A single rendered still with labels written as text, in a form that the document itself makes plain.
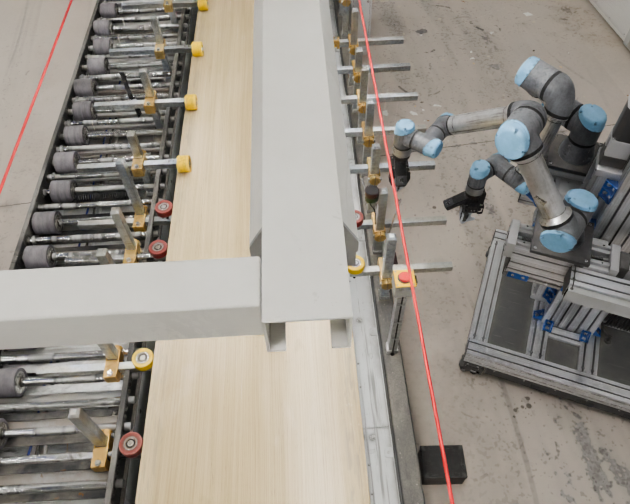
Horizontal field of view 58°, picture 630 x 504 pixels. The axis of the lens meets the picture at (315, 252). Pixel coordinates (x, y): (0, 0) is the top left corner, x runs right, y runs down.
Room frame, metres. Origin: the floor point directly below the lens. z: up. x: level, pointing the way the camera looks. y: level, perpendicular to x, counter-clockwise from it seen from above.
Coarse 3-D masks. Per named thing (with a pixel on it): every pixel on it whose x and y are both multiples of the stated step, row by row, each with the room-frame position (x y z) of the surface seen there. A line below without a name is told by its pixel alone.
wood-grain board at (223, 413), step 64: (192, 64) 2.80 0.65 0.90; (192, 128) 2.26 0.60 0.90; (192, 192) 1.82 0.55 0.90; (192, 256) 1.45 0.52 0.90; (320, 320) 1.12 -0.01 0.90; (192, 384) 0.87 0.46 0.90; (256, 384) 0.86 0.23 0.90; (320, 384) 0.85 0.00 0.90; (192, 448) 0.64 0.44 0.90; (256, 448) 0.63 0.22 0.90; (320, 448) 0.62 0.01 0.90
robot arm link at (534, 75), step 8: (528, 64) 1.78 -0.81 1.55; (536, 64) 1.77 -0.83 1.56; (544, 64) 1.77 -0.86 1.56; (520, 72) 1.78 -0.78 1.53; (528, 72) 1.76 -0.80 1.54; (536, 72) 1.74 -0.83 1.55; (544, 72) 1.73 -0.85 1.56; (552, 72) 1.72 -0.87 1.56; (560, 72) 1.72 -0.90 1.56; (520, 80) 1.76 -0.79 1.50; (528, 80) 1.74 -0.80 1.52; (536, 80) 1.72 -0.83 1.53; (544, 80) 1.70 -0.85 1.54; (528, 88) 1.73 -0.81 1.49; (536, 88) 1.70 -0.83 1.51; (544, 88) 1.68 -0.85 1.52; (536, 96) 1.71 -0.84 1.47; (544, 104) 1.85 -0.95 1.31; (576, 104) 1.91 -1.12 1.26
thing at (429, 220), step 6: (432, 216) 1.66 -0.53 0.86; (438, 216) 1.65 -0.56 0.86; (444, 216) 1.65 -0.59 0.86; (366, 222) 1.63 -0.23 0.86; (372, 222) 1.63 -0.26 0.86; (390, 222) 1.63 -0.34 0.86; (396, 222) 1.63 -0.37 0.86; (402, 222) 1.63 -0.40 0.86; (408, 222) 1.63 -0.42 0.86; (414, 222) 1.63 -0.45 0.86; (420, 222) 1.63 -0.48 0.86; (426, 222) 1.63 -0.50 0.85; (432, 222) 1.63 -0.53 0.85; (438, 222) 1.63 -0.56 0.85; (444, 222) 1.63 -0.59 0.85; (360, 228) 1.62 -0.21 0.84; (366, 228) 1.62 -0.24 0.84; (372, 228) 1.62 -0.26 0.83
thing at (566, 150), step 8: (568, 136) 1.86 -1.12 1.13; (560, 144) 1.87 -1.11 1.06; (568, 144) 1.83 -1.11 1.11; (576, 144) 1.80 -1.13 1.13; (560, 152) 1.83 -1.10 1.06; (568, 152) 1.81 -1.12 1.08; (576, 152) 1.79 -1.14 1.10; (584, 152) 1.78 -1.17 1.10; (592, 152) 1.79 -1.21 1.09; (568, 160) 1.78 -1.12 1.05; (576, 160) 1.77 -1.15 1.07; (584, 160) 1.77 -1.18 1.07
